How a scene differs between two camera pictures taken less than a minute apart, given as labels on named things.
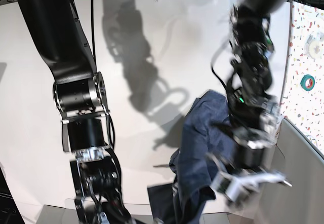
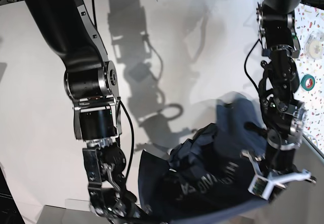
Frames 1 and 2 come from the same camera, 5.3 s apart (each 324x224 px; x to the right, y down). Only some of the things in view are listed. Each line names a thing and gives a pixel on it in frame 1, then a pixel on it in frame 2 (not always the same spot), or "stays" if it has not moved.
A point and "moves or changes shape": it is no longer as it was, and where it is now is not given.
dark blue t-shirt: [205, 129] moves or changes shape
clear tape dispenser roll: [313, 45] stays
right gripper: [252, 155] to [283, 161]
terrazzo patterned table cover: [304, 108] stays
